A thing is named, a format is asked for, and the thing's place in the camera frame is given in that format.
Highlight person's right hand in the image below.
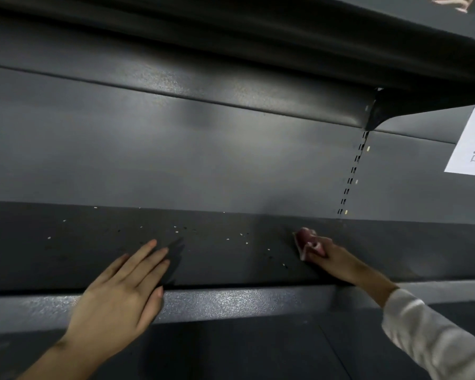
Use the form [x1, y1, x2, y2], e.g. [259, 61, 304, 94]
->
[302, 236, 367, 286]

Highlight person's left hand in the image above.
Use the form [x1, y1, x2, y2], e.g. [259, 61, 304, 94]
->
[63, 239, 171, 365]

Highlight pink cleaning cloth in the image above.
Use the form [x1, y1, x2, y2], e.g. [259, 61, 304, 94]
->
[292, 227, 327, 262]

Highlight person's left forearm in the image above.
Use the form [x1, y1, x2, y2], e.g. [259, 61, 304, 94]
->
[17, 337, 88, 380]

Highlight person's right forearm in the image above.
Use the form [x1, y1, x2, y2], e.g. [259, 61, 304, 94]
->
[352, 268, 475, 380]

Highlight scattered pale crumbs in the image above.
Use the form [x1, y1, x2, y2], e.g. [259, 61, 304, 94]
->
[47, 206, 290, 270]

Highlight slotted shelf upright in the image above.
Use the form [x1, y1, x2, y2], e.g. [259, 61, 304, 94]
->
[337, 130, 371, 217]

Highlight dark grey metal shelf board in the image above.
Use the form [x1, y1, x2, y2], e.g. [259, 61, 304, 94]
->
[0, 199, 475, 335]

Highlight dark grey bottom shelf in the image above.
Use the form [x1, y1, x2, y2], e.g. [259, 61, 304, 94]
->
[0, 300, 475, 380]

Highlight dark grey shelf back panel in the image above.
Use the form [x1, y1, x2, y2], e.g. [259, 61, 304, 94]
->
[0, 16, 475, 227]

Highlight white paper sign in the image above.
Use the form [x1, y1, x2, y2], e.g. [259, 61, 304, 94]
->
[444, 103, 475, 178]

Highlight dark grey overhead shelf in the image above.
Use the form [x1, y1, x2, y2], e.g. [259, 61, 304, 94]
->
[0, 0, 475, 132]

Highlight dark shelf bracket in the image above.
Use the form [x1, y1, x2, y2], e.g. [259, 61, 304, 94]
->
[364, 88, 385, 132]

